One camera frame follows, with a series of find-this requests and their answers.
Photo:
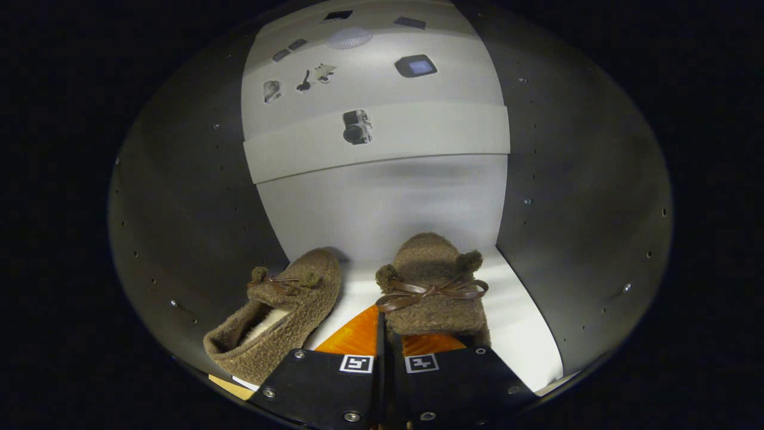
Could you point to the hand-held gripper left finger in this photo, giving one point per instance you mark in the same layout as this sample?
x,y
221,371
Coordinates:
x,y
380,388

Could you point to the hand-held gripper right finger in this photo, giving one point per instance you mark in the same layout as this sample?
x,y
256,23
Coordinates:
x,y
397,394

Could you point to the brown fuzzy shoe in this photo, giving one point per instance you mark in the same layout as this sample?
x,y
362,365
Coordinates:
x,y
298,316
430,310

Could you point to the dark grey shoe cabinet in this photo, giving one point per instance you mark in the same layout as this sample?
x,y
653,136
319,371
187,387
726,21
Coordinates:
x,y
179,209

